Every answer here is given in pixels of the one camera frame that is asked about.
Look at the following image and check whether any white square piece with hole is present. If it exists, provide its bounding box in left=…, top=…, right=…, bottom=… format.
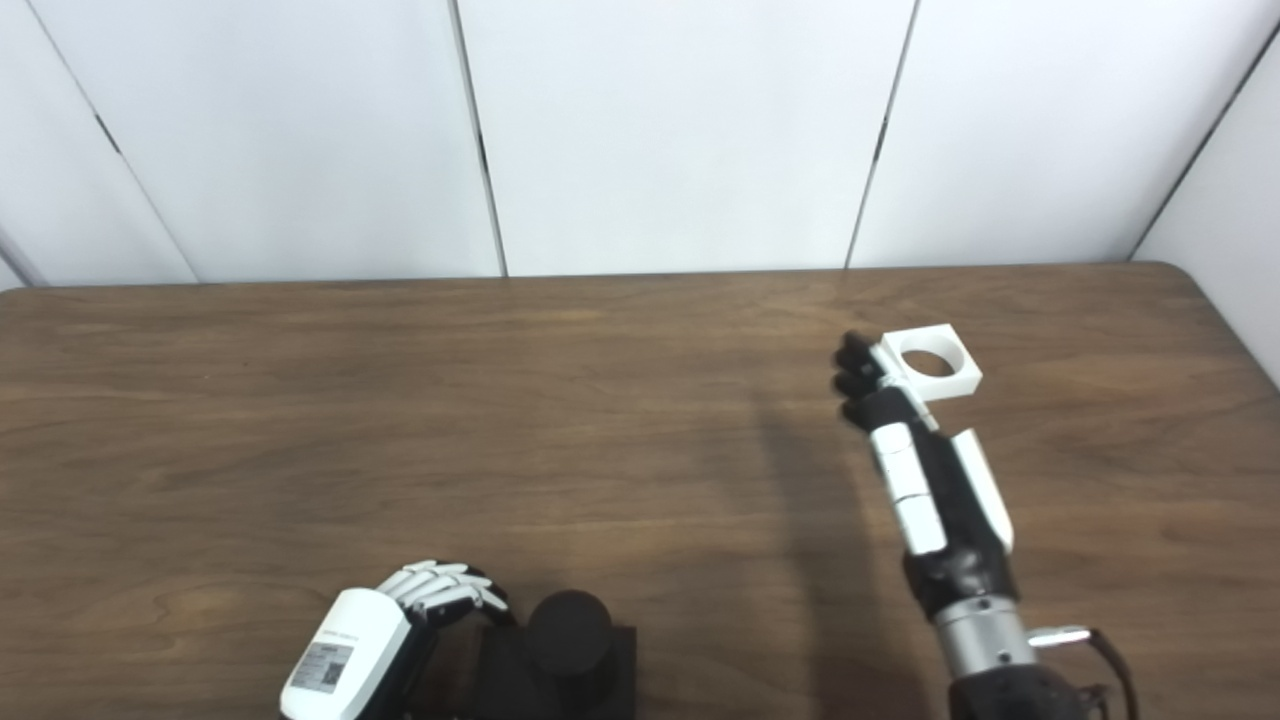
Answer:
left=880, top=324, right=983, bottom=401

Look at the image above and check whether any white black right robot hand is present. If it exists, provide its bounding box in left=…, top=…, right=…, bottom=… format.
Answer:
left=832, top=332, right=1016, bottom=621

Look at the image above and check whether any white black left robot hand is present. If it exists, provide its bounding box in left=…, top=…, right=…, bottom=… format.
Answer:
left=279, top=560, right=519, bottom=720

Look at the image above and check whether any black peg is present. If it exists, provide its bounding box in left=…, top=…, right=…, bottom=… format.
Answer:
left=440, top=590, right=638, bottom=720

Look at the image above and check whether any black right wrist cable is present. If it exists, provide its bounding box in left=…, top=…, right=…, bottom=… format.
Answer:
left=1028, top=626, right=1141, bottom=720

